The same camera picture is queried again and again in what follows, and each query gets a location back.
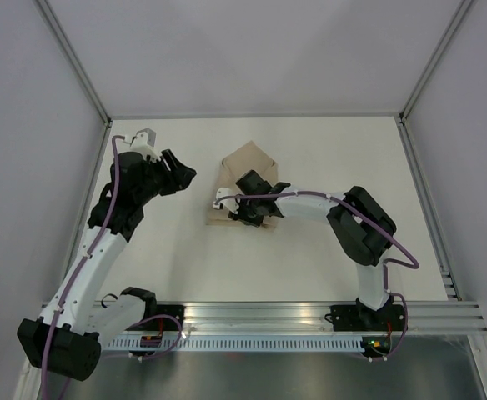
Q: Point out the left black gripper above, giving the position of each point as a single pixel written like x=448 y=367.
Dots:
x=181 y=175

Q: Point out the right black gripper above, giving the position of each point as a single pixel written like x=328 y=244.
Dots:
x=240 y=217

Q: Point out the beige cloth napkin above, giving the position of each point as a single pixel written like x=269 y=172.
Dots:
x=232 y=168

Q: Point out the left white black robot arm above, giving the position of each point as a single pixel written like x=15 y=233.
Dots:
x=68 y=338

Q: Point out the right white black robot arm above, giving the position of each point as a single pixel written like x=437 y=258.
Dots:
x=361 y=226

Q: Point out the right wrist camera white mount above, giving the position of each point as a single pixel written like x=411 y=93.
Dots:
x=226 y=202

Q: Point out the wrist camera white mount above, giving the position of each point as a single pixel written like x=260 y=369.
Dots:
x=143 y=143
x=226 y=202

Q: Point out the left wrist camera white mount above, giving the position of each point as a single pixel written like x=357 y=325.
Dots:
x=143 y=143

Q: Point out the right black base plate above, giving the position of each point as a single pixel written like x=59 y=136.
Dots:
x=352 y=318

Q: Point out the left aluminium frame post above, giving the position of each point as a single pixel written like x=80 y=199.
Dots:
x=56 y=29

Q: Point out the aluminium frame post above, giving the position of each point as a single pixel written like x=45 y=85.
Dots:
x=56 y=29
x=457 y=20

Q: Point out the white slotted cable duct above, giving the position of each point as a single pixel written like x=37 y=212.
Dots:
x=238 y=344

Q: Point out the aluminium mounting rail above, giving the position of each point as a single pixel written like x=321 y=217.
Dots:
x=424 y=318

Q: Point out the right aluminium frame post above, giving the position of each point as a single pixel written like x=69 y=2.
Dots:
x=457 y=20

